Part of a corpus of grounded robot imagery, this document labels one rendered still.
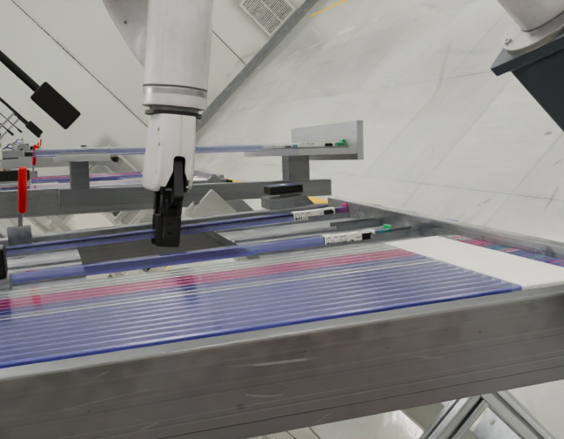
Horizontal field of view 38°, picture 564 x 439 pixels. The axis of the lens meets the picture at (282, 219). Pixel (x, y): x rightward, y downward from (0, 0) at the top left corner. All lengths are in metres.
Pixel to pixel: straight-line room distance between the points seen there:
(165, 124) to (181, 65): 0.08
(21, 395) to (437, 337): 0.26
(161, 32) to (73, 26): 7.58
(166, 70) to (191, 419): 0.62
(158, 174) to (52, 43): 7.60
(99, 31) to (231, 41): 1.36
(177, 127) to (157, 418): 0.59
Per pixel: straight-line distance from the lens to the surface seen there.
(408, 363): 0.54
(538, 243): 0.74
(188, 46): 1.06
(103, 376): 0.49
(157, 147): 1.04
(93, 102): 8.59
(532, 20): 1.22
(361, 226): 1.03
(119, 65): 8.63
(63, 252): 1.06
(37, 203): 1.93
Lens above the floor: 1.09
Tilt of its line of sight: 16 degrees down
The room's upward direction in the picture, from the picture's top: 47 degrees counter-clockwise
